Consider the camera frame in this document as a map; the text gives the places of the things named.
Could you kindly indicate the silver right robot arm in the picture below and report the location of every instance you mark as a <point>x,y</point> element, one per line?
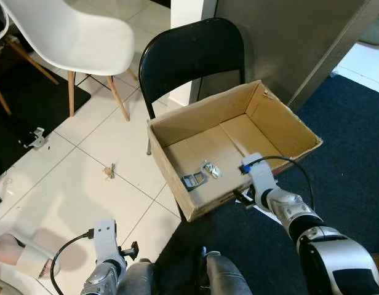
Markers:
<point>337,258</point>

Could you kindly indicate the grey left robot leg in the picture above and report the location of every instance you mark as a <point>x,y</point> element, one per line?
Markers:
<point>137,279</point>

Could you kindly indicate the grey robot leg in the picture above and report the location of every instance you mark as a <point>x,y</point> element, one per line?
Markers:
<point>226,276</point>
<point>137,279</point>

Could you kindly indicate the crumpled silver wrapper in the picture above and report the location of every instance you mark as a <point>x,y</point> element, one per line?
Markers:
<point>212,170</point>

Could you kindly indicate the small brown paper scrap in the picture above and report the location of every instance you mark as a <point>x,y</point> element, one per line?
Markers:
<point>108,173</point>

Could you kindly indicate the grey right robot leg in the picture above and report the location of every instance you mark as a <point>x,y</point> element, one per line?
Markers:
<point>226,276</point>

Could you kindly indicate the open brown cardboard box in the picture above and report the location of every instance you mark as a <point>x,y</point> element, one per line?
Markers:
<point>282,123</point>

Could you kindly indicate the white slipper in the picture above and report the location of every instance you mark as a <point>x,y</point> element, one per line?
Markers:
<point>32,258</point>

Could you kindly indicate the dark carpet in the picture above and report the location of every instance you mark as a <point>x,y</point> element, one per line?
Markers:
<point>349,160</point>

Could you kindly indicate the person's bare foot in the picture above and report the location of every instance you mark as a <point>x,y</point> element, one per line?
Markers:
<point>3,249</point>

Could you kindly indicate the black metal chair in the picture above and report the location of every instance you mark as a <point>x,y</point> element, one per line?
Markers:
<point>189,55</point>

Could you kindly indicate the dark grey cabinet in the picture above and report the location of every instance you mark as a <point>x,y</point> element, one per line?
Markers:
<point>288,37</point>

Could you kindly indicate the black floor mat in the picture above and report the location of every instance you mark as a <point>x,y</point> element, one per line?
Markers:
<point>29,104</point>

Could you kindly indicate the chair with thin wooden legs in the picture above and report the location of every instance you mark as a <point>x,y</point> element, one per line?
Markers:
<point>29,61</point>

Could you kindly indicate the white plastic chair wooden legs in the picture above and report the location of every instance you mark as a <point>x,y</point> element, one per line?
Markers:
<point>72,31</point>

